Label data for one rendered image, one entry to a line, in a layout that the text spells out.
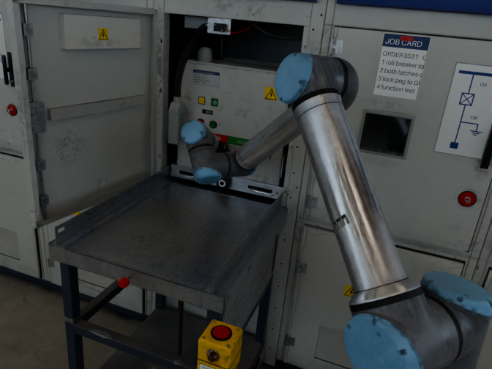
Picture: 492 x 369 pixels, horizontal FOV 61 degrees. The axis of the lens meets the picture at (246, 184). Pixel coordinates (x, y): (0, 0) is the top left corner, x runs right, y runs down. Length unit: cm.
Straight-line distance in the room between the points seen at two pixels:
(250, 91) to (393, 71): 56
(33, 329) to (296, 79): 198
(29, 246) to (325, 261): 169
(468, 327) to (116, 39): 142
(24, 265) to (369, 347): 227
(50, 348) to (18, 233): 71
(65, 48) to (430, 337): 133
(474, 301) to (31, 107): 132
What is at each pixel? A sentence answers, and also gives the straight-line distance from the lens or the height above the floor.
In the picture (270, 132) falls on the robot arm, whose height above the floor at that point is 126.
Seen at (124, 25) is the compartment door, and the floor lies 151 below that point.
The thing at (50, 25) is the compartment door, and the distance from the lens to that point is 156.
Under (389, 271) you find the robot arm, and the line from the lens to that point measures 89.
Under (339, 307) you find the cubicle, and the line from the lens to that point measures 193.
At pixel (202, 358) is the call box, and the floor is 85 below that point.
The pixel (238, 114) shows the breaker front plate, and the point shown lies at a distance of 178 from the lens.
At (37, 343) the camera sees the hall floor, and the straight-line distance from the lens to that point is 244.
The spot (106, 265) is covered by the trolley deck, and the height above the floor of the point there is 83.
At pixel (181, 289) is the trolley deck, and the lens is 126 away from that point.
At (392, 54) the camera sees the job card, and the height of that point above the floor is 150.
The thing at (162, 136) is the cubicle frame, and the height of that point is 106.
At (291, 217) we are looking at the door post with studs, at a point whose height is 81.
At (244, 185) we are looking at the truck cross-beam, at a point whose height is 90.
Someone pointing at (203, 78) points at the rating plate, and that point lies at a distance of 183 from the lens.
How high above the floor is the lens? 157
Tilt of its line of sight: 21 degrees down
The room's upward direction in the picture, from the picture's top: 5 degrees clockwise
